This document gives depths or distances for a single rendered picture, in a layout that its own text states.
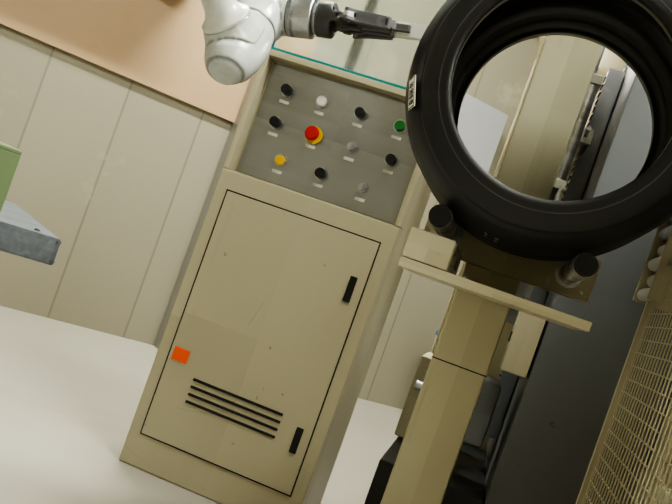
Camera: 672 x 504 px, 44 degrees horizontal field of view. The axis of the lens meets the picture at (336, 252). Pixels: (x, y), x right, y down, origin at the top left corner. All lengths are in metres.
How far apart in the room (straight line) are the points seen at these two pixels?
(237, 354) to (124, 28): 2.34
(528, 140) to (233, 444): 1.16
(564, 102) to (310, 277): 0.84
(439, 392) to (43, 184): 2.77
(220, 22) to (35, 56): 2.66
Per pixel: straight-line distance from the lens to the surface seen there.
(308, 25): 1.77
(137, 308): 4.48
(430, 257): 1.57
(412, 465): 1.97
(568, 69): 2.02
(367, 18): 1.74
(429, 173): 1.60
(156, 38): 4.37
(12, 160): 1.27
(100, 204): 4.34
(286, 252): 2.34
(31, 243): 1.25
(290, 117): 2.45
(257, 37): 1.68
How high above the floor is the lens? 0.76
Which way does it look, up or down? 1 degrees up
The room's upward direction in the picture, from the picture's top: 20 degrees clockwise
